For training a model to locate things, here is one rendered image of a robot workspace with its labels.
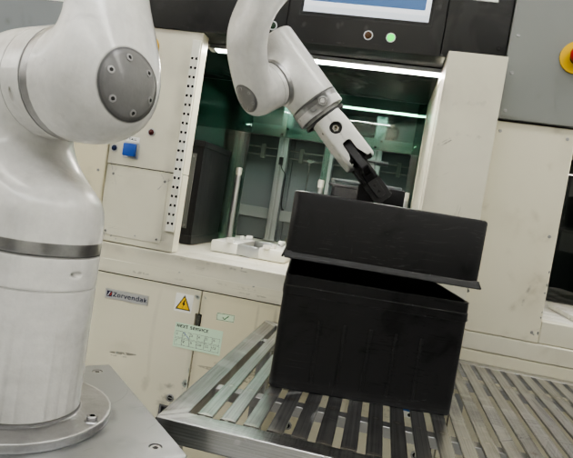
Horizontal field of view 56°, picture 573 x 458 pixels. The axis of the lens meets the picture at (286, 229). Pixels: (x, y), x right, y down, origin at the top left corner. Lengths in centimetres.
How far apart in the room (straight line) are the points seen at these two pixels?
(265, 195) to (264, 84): 134
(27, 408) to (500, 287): 95
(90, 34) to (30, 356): 32
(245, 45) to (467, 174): 56
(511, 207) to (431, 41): 40
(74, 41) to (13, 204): 17
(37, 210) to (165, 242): 78
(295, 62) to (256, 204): 132
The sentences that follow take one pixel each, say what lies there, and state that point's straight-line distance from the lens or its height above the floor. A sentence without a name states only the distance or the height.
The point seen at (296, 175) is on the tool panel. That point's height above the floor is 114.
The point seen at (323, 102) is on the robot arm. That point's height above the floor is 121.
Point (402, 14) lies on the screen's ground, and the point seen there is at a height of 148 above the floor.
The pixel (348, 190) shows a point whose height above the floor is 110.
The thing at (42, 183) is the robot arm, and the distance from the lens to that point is 60.
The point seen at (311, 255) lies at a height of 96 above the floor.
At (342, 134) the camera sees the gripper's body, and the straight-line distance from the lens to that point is 88.
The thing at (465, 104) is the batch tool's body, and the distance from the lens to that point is 120.
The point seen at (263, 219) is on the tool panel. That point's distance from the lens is 217.
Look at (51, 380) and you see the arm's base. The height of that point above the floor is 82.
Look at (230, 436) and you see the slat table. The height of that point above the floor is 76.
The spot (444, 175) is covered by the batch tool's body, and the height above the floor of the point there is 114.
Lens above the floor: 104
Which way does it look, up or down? 3 degrees down
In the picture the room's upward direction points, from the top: 9 degrees clockwise
